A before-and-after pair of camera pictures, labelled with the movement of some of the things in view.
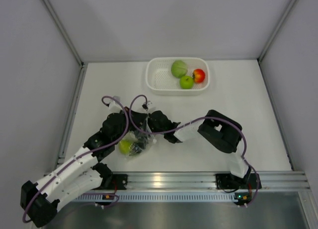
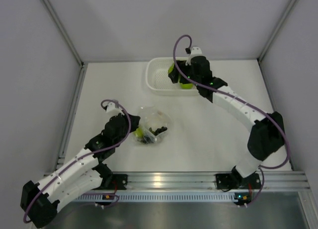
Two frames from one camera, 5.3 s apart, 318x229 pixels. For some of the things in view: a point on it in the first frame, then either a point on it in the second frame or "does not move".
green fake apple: [186, 82] does not move
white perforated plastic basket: [160, 81] does not move
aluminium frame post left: [62, 27] does not move
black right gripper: [148, 116] to [182, 66]
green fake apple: [124, 145] to [138, 132]
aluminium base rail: [283, 180] does not move
